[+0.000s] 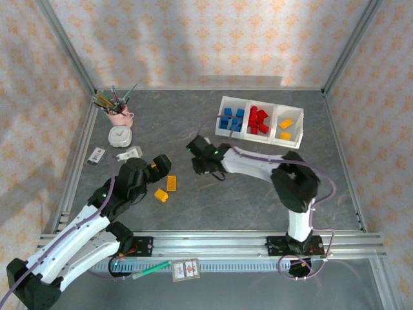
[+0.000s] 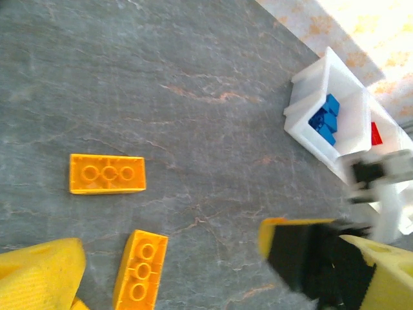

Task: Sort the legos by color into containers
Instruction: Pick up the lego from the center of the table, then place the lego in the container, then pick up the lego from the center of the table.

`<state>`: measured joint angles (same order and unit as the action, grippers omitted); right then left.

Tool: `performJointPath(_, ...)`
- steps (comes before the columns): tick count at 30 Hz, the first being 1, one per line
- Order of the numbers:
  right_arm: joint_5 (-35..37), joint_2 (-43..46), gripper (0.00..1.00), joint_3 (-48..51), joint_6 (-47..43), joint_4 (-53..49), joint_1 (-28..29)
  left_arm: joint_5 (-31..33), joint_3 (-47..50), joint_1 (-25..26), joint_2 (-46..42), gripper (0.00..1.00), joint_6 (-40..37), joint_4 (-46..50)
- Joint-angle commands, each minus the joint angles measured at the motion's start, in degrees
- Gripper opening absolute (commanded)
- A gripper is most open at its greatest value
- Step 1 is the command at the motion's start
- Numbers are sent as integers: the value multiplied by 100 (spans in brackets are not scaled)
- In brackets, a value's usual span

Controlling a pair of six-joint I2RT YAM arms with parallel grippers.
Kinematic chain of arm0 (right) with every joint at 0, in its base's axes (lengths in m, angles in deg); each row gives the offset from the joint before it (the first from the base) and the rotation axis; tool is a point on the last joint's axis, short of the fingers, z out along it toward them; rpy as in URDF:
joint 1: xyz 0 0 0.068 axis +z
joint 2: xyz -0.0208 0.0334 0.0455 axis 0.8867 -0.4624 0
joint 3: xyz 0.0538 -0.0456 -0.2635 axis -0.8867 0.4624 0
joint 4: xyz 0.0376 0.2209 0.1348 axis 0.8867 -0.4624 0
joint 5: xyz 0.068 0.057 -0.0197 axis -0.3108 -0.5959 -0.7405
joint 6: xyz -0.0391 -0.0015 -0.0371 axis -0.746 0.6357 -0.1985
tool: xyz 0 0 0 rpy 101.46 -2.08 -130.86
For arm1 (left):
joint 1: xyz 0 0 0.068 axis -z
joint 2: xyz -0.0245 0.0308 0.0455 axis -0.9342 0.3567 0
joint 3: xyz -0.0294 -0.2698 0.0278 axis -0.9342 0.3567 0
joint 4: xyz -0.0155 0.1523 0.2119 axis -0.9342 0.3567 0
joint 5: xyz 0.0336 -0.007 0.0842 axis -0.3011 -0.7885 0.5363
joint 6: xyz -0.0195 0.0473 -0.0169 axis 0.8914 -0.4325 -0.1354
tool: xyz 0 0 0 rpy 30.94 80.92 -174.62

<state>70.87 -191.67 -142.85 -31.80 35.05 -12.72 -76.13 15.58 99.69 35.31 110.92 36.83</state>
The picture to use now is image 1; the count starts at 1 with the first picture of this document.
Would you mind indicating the red lego brick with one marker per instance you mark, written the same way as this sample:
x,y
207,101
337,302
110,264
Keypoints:
x,y
253,130
254,112
262,114
264,128
258,122

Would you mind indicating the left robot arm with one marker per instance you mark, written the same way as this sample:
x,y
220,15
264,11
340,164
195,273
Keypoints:
x,y
74,245

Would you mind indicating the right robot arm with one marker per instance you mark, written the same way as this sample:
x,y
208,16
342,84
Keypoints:
x,y
295,184

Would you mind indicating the small badge card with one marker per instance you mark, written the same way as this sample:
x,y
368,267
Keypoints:
x,y
96,156

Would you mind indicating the white square clock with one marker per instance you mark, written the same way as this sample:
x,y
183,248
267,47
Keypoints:
x,y
119,136

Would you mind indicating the pink cup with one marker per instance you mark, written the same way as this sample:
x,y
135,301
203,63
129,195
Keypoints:
x,y
121,119

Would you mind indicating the short blue pen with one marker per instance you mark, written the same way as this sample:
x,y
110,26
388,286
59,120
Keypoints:
x,y
125,103

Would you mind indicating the long teal pen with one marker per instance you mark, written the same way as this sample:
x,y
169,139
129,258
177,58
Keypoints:
x,y
130,92

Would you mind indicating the yellow pencil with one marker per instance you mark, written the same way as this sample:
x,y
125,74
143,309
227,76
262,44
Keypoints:
x,y
99,103

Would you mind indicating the white three-compartment container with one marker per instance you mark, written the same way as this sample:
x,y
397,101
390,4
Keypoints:
x,y
277,111

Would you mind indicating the grey striped pen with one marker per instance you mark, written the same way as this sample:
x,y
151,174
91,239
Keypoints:
x,y
114,93

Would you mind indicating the green pencil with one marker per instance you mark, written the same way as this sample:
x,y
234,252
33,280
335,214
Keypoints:
x,y
103,97

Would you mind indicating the green marker pen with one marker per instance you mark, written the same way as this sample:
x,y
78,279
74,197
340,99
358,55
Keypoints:
x,y
151,269

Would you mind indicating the playing card box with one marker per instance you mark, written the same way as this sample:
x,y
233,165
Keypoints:
x,y
186,270

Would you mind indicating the aluminium table edge rail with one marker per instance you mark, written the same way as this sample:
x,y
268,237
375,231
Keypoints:
x,y
73,161
335,129

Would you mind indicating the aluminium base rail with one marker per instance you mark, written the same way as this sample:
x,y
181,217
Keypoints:
x,y
209,243

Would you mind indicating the aluminium corner post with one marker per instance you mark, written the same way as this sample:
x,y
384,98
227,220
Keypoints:
x,y
66,45
352,45

